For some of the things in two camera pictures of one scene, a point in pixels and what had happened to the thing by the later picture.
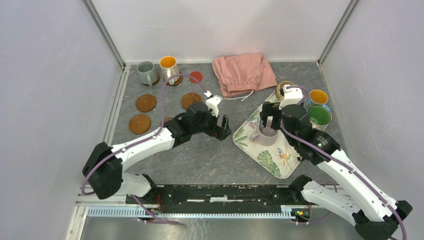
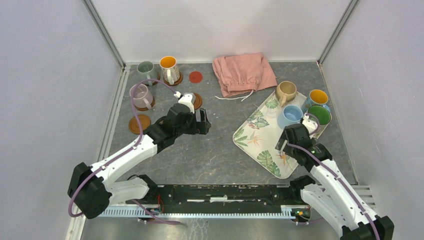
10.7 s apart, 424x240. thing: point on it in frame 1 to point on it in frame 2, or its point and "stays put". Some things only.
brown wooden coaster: [139, 124] stays put
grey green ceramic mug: [147, 72] stays put
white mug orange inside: [168, 64] stays put
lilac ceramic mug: [265, 136] to [142, 96]
